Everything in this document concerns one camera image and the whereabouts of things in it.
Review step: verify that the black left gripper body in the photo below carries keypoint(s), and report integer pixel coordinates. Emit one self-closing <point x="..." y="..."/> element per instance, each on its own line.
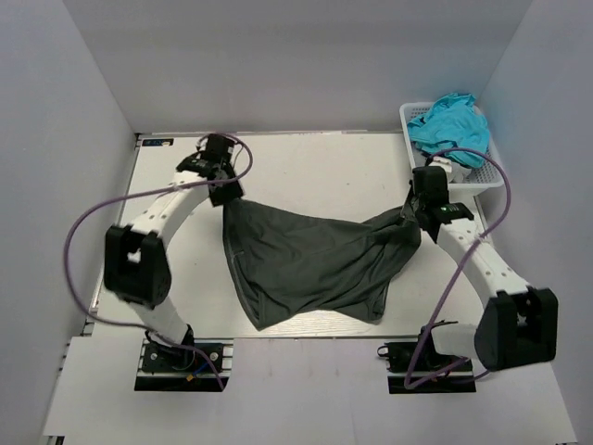
<point x="230" y="190"/>

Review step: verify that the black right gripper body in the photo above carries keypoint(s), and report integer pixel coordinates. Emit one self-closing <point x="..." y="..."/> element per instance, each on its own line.
<point x="410" y="207"/>

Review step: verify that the dark grey t-shirt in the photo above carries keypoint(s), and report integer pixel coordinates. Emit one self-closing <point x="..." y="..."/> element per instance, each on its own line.
<point x="283" y="264"/>

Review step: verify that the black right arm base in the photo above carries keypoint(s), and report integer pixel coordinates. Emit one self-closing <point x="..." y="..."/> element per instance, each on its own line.
<point x="397" y="354"/>

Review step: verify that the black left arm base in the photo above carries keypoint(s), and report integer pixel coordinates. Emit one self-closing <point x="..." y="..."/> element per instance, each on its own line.
<point x="159" y="370"/>

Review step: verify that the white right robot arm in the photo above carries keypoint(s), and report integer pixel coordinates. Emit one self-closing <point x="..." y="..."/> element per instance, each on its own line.
<point x="519" y="322"/>

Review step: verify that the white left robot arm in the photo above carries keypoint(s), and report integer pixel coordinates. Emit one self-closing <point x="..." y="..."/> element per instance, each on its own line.
<point x="137" y="269"/>

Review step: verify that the light grey garment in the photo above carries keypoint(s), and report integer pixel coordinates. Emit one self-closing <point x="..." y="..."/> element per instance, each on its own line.
<point x="457" y="173"/>

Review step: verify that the white plastic laundry basket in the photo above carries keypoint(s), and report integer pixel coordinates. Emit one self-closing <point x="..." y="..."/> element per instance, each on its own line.
<point x="473" y="184"/>

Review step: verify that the blue table label sticker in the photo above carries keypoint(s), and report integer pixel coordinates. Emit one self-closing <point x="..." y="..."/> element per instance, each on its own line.
<point x="158" y="142"/>

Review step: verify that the cyan t-shirt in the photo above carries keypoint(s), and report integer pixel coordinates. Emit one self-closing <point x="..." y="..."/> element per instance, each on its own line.
<point x="450" y="122"/>

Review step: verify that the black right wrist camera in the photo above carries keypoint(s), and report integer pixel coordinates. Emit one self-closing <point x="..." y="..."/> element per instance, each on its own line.
<point x="429" y="183"/>

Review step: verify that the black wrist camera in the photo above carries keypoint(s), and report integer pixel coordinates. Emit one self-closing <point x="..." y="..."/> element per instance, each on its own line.
<point x="218" y="148"/>
<point x="429" y="183"/>

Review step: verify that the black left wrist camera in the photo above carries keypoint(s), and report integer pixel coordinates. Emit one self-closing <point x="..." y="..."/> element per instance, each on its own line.
<point x="218" y="148"/>

